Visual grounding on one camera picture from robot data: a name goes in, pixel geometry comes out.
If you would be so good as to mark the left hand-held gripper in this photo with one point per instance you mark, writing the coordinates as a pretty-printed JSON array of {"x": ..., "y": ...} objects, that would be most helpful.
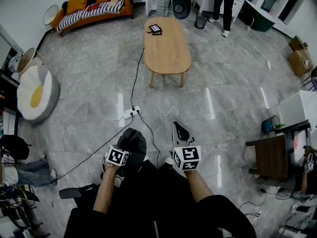
[{"x": 116, "y": 155}]

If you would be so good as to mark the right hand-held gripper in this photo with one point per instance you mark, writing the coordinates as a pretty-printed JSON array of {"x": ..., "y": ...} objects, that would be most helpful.
[{"x": 187, "y": 157}]

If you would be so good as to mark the dark grey backpack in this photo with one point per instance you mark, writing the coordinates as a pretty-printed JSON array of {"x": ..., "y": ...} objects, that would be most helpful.
[{"x": 135, "y": 145}]

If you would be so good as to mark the person's left forearm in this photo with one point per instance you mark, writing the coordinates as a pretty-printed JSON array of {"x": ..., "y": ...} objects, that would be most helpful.
[{"x": 105, "y": 190}]

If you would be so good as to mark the person's right forearm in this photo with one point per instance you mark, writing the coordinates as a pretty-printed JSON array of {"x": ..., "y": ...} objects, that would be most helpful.
[{"x": 198, "y": 185}]

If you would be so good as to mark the person's right shoe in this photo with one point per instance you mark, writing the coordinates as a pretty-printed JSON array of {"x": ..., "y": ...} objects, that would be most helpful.
[{"x": 168, "y": 161}]

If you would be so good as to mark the black flat pad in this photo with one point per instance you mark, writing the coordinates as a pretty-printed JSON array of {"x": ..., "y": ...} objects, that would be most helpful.
[{"x": 70, "y": 193}]

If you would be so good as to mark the person's black clothing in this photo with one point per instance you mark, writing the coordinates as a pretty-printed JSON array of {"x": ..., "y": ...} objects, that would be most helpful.
[{"x": 153, "y": 207}]

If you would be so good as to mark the blue waste bin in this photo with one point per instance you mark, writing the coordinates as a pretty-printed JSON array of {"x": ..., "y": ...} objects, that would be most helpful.
[{"x": 267, "y": 126}]

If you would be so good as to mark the dark wooden side table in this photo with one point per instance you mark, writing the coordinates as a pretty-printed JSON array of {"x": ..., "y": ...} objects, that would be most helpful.
[{"x": 270, "y": 157}]

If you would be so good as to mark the green plastic object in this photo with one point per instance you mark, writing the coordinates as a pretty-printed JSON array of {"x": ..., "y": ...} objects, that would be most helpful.
[{"x": 280, "y": 126}]

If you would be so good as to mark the egg-shaped floor cushion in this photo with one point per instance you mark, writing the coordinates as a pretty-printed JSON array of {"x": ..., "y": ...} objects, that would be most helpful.
[{"x": 37, "y": 95}]

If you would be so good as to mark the small white power strip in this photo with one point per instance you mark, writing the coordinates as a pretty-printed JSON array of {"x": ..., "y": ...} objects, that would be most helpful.
[{"x": 269, "y": 64}]

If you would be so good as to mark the white cabinet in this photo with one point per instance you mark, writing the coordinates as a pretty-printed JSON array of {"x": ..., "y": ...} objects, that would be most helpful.
[{"x": 297, "y": 108}]

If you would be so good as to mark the white stool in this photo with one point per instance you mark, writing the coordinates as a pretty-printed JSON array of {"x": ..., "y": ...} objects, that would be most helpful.
[{"x": 151, "y": 5}]

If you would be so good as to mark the large cardboard box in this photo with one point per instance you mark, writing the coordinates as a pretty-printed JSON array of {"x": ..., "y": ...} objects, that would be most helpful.
[{"x": 298, "y": 63}]

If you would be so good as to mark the orange sofa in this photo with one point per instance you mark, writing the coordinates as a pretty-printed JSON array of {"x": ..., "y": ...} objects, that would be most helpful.
[{"x": 123, "y": 9}]

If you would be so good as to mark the black white striped blanket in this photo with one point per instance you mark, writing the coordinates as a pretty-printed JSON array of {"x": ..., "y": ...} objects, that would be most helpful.
[{"x": 74, "y": 17}]

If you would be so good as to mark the black chair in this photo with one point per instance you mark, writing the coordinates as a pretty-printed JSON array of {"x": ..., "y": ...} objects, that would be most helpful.
[{"x": 314, "y": 73}]

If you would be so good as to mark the small cardboard box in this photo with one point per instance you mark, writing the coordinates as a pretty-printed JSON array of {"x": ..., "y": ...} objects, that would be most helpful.
[{"x": 297, "y": 43}]

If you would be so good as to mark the red book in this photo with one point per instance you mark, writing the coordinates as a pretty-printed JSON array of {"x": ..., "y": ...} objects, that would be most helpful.
[{"x": 94, "y": 7}]

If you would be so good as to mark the tan book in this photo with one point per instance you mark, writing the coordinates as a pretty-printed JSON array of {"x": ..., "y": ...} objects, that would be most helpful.
[{"x": 113, "y": 2}]

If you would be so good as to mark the black empty picture frame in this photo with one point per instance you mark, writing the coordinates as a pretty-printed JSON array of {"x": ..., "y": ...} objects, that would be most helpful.
[{"x": 157, "y": 34}]

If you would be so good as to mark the black picture frame white print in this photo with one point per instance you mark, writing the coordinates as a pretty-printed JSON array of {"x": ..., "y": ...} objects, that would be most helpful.
[{"x": 155, "y": 28}]

